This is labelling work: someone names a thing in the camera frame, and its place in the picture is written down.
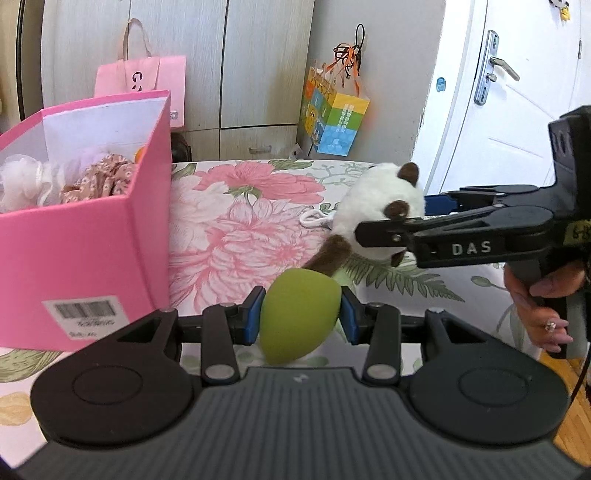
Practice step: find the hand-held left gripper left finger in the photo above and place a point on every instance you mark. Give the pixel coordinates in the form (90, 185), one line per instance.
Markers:
(255, 318)

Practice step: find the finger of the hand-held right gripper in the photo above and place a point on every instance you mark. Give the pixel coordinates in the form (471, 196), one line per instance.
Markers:
(438, 203)
(461, 240)

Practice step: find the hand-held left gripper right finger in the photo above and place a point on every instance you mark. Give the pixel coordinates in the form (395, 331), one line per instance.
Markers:
(352, 318)

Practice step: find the green makeup sponge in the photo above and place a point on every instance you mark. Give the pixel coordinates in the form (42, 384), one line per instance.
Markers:
(300, 309)

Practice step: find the white brown plush toy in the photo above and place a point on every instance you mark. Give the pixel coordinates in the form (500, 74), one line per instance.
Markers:
(369, 203)

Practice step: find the pink cardboard box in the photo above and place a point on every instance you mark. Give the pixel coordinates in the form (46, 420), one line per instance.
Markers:
(69, 258)

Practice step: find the person's right hand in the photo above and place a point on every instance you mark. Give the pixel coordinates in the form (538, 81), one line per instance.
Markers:
(531, 318)

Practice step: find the white door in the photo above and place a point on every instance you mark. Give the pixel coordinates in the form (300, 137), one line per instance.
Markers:
(521, 138)

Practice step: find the floral bed sheet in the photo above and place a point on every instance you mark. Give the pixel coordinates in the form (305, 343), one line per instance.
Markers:
(231, 235)

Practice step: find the colourful gift bag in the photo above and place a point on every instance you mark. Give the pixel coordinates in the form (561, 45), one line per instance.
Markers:
(337, 120)

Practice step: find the yellow door ornament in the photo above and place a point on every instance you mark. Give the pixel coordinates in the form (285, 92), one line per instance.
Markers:
(562, 8)

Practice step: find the black suitcase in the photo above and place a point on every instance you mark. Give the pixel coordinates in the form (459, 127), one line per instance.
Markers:
(181, 150)

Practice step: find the brown floral fabric scrunchie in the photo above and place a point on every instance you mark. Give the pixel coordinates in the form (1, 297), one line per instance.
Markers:
(99, 177)

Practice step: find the cream wardrobe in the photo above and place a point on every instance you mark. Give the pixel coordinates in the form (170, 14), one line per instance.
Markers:
(258, 60)

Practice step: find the pink paper bag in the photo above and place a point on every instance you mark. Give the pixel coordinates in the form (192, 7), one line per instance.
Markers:
(171, 78)

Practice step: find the white fluffy scrunchie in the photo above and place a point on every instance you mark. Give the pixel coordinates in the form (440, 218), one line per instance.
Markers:
(25, 182)

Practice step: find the black metal pole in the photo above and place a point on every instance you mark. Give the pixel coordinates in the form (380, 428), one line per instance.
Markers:
(20, 55)

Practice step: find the blue wall sticker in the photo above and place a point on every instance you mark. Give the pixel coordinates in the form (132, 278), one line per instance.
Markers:
(441, 84)

